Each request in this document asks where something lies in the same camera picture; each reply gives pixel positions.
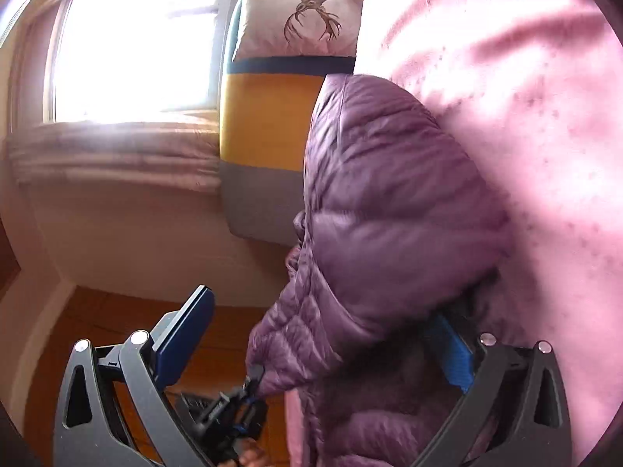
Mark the pink patterned curtain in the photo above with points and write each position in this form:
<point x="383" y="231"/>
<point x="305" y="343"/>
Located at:
<point x="117" y="153"/>

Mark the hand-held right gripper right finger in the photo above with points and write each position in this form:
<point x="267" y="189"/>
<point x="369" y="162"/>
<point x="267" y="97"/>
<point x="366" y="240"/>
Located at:
<point x="452" y="352"/>

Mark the pink bed sheet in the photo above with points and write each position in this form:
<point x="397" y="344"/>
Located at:
<point x="511" y="107"/>

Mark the deer print pillow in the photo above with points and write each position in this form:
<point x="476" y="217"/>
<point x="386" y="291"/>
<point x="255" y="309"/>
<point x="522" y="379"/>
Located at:
<point x="297" y="24"/>

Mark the grey yellow blue headboard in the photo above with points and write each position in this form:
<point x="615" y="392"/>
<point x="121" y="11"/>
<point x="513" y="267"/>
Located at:
<point x="263" y="116"/>

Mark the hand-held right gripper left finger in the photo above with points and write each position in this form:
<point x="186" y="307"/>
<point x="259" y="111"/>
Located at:
<point x="187" y="338"/>

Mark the purple quilted down jacket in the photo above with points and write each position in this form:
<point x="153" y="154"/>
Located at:
<point x="389" y="194"/>

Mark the person's left hand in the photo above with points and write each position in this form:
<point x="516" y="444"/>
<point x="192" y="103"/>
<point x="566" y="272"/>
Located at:
<point x="250" y="459"/>

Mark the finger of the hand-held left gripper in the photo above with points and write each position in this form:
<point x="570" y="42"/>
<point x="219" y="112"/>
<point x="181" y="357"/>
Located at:
<point x="250" y="389"/>

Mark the window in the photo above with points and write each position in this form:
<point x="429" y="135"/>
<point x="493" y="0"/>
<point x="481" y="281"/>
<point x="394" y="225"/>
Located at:
<point x="136" y="44"/>

